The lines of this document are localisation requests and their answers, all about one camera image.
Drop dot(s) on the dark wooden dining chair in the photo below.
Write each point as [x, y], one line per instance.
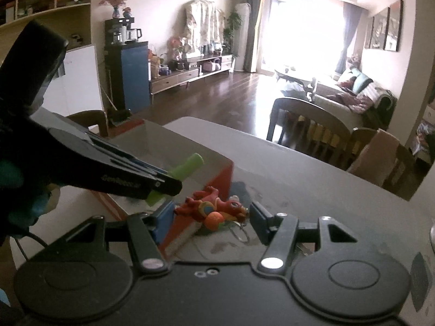
[311, 130]

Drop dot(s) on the beige sofa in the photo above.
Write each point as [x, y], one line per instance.
[356, 100]

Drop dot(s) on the red dragon keychain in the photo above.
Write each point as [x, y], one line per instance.
[211, 213]

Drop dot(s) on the blue cabinet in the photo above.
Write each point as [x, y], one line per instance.
[126, 65]

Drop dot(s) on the long wooden TV cabinet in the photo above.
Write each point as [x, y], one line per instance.
[195, 68]

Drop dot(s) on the green highlighter marker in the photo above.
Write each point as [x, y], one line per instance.
[181, 172]

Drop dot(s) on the red cardboard box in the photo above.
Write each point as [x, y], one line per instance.
[183, 159]

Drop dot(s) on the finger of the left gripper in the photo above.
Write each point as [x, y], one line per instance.
[133, 182]
[109, 156]

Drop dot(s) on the wooden coffee table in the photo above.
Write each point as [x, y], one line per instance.
[296, 84]

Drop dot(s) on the chair with tan cloth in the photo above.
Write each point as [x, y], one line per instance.
[379, 158]

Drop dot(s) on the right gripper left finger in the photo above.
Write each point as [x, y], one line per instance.
[146, 232]

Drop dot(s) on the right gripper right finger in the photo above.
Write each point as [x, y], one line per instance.
[278, 233]

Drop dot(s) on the near wooden chair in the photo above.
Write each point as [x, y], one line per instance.
[89, 118]

